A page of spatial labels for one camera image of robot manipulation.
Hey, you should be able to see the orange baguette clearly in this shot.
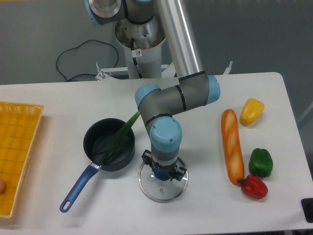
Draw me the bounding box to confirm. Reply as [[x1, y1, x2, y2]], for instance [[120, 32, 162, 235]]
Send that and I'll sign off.
[[221, 109, 245, 186]]

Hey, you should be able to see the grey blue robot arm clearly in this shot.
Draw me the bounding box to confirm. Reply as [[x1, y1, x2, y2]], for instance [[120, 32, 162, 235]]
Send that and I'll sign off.
[[85, 0, 220, 181]]

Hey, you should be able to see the black floor cable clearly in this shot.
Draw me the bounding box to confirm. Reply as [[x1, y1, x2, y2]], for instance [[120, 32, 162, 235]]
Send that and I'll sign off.
[[56, 39, 119, 82]]

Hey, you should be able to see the white metal base frame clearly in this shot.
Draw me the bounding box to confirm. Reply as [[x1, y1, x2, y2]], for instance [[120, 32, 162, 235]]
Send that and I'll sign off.
[[94, 60, 233, 81]]

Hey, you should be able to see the green bell pepper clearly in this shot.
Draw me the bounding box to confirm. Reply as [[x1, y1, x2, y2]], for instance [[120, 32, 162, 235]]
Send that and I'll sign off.
[[249, 148, 273, 178]]

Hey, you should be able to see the yellow woven basket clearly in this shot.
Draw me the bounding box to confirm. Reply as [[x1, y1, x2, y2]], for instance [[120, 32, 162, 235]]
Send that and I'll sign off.
[[0, 101, 44, 218]]

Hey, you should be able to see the glass pot lid blue knob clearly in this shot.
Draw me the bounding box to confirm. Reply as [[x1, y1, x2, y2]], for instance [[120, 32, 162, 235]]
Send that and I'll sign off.
[[138, 163, 189, 203]]

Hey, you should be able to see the black device at table edge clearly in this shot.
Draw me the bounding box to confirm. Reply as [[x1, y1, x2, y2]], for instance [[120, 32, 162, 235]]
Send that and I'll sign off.
[[301, 198, 313, 223]]

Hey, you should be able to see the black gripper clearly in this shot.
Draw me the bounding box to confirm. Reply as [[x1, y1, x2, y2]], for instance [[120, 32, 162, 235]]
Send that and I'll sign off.
[[141, 149, 187, 181]]

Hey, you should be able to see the green onion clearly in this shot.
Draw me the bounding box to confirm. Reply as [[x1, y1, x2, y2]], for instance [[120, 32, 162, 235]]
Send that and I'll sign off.
[[92, 111, 140, 165]]

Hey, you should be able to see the red bell pepper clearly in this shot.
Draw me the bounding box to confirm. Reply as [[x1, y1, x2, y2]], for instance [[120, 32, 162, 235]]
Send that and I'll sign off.
[[237, 175, 268, 200]]

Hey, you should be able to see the dark saucepan blue handle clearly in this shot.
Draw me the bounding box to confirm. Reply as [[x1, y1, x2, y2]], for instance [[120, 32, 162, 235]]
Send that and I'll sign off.
[[59, 118, 135, 212]]

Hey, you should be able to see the yellow bell pepper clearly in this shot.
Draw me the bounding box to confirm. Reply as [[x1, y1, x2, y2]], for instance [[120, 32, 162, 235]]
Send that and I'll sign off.
[[240, 98, 265, 126]]

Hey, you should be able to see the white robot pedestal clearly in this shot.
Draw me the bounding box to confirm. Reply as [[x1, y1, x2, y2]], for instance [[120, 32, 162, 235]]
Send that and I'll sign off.
[[115, 14, 165, 79]]

